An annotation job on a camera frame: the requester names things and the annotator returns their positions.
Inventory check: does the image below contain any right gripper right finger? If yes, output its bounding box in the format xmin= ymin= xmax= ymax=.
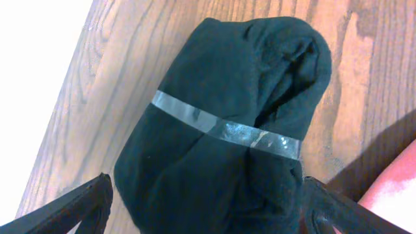
xmin=303 ymin=176 xmax=409 ymax=234

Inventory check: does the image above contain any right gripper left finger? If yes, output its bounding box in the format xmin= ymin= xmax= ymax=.
xmin=1 ymin=173 xmax=113 ymax=234

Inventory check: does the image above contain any pink garment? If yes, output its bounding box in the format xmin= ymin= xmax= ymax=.
xmin=328 ymin=141 xmax=415 ymax=233

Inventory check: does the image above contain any black garment with band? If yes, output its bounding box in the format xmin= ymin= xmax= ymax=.
xmin=114 ymin=17 xmax=332 ymax=234

